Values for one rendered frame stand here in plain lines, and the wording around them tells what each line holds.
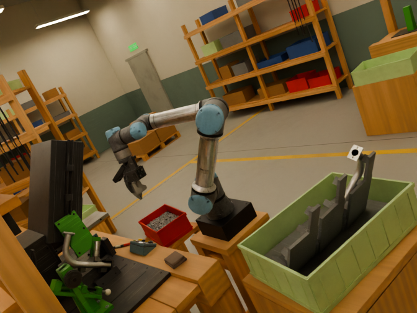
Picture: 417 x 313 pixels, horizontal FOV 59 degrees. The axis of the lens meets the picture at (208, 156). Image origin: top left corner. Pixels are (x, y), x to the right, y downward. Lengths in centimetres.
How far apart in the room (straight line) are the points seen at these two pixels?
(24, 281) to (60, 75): 1054
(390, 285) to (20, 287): 123
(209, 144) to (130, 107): 1080
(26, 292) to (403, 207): 135
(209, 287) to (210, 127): 69
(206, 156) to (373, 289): 82
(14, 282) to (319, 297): 96
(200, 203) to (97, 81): 1049
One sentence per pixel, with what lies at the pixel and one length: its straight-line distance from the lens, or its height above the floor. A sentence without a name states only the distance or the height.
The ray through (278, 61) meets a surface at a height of 87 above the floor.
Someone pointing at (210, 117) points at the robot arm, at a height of 148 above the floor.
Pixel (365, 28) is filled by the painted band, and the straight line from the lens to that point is 673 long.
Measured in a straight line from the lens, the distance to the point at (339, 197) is 147.
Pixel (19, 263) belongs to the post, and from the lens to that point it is 130.
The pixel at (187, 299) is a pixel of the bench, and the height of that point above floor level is 87.
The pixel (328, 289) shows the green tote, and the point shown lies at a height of 86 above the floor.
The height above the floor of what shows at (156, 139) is 26.
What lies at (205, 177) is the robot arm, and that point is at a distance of 168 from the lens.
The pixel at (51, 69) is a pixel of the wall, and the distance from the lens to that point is 1164.
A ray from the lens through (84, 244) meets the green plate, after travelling 203.
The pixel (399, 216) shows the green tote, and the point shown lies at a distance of 161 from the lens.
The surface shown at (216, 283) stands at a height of 82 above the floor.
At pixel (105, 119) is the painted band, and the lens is 1193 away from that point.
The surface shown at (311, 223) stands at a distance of 134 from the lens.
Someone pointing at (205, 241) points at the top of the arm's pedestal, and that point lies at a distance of 198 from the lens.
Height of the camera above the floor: 177
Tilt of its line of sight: 16 degrees down
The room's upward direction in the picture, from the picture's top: 25 degrees counter-clockwise
